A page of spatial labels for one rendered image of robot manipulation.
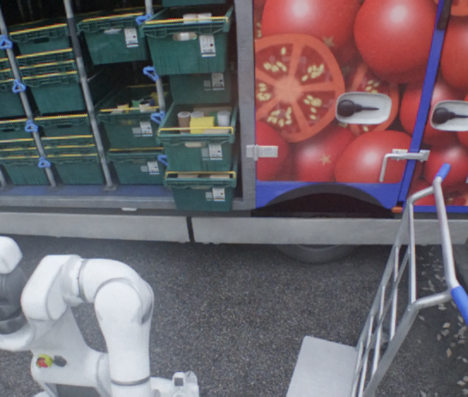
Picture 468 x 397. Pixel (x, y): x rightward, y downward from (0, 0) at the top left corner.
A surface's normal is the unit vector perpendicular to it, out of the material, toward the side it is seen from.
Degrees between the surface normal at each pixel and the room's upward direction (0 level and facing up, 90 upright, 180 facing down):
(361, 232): 90
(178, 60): 93
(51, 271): 6
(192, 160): 99
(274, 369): 0
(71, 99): 96
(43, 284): 3
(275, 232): 90
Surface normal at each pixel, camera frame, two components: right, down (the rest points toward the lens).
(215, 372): -0.05, -0.80
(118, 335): -0.04, 0.18
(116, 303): -0.03, -0.11
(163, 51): -0.08, 0.72
